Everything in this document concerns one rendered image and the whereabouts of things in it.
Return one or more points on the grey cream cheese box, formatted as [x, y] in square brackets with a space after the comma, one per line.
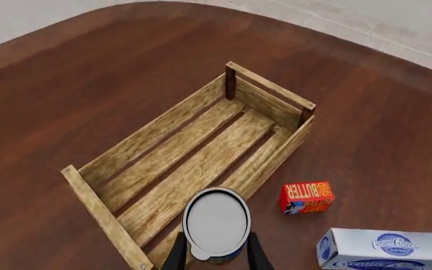
[384, 250]

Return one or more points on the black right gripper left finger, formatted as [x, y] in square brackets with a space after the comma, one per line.
[176, 254]

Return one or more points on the soup tin with grey lid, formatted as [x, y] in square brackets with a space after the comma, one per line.
[216, 222]

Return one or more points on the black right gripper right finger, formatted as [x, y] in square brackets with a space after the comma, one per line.
[257, 254]

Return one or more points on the red butter box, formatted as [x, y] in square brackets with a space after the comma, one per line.
[306, 197]

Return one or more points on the wooden slat tray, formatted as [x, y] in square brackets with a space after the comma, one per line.
[186, 166]

